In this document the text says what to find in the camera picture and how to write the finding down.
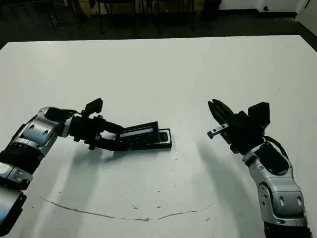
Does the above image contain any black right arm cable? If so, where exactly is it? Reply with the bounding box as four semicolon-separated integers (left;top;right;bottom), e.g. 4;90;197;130
262;135;291;164

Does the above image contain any black box base white insert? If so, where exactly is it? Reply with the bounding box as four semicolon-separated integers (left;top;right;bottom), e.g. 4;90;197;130
128;128;172;151

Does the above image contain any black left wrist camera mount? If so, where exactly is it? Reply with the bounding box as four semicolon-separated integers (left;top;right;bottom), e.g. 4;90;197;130
84;98;104;117

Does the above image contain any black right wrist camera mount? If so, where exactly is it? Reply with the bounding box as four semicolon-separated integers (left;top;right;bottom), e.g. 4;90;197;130
248;101;270;127

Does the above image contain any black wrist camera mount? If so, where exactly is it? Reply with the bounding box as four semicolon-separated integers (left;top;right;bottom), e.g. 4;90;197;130
84;98;104;117
248;101;270;127

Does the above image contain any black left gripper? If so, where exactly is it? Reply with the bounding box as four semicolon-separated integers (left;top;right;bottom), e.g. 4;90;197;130
68;114;130;152

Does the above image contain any black trash bin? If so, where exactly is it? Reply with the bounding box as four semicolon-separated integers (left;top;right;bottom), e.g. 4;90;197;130
202;0;221;21

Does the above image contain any black box lid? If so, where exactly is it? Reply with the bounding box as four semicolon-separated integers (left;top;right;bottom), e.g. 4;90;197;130
115;120;161;151

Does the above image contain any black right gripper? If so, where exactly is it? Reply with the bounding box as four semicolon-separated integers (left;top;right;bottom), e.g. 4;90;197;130
207;99;265;154

